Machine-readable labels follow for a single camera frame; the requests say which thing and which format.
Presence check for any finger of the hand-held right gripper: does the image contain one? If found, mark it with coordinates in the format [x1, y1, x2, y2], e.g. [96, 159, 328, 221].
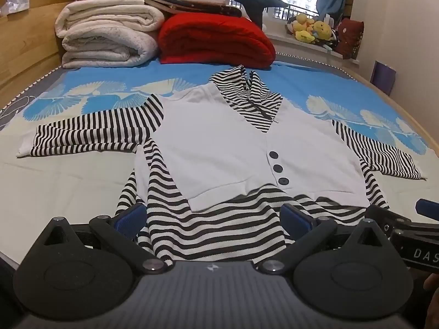
[415, 199, 439, 222]
[364, 206, 414, 238]

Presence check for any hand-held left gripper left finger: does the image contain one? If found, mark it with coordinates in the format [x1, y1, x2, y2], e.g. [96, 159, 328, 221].
[32, 203, 168, 275]

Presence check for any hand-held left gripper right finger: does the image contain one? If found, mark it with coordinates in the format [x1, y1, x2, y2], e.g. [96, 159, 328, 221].
[257, 203, 392, 275]

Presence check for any striped shirt with white vest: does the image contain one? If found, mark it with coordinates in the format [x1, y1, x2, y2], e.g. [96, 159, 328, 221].
[16, 65, 427, 268]

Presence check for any person's right hand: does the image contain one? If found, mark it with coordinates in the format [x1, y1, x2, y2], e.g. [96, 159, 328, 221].
[423, 274, 439, 293]

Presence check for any purple bag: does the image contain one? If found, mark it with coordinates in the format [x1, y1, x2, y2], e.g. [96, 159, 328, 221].
[370, 61, 396, 97]

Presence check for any speckled white folded quilt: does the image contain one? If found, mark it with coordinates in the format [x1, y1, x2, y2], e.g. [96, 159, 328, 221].
[61, 24, 160, 69]

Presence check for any black striped plush toy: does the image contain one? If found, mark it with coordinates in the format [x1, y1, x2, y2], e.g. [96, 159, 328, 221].
[319, 27, 340, 50]

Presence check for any dark red cushion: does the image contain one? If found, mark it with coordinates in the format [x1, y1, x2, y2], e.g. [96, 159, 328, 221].
[336, 18, 365, 59]

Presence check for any yellow duck plush toy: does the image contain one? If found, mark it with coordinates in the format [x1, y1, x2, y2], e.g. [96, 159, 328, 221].
[294, 13, 315, 43]

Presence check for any yellow round plush toy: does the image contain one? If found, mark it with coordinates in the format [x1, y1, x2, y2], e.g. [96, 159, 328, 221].
[314, 21, 332, 40]

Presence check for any red folded blanket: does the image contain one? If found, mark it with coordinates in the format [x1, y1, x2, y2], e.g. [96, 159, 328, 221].
[158, 13, 277, 67]

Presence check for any wooden headboard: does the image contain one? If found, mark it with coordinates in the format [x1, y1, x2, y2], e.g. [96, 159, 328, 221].
[0, 0, 83, 100]

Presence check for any dark star-printed folded blanket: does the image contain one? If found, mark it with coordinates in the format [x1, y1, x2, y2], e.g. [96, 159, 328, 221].
[86, 0, 242, 18]

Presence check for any white tissue pack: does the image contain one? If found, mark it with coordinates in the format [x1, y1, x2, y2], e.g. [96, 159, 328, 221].
[0, 0, 30, 16]

